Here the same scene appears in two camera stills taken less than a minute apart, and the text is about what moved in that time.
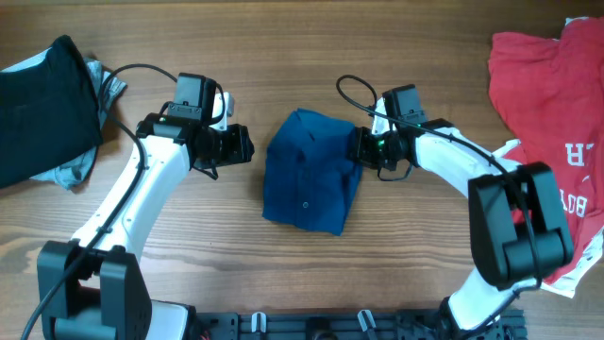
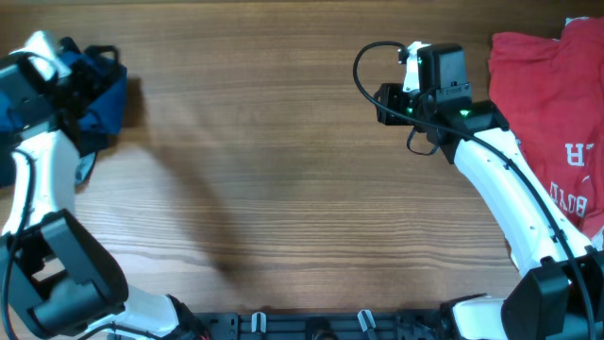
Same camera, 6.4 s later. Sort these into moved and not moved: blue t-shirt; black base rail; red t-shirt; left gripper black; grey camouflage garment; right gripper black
Moved: grey camouflage garment; blue t-shirt; right gripper black; left gripper black
Not moved: black base rail; red t-shirt
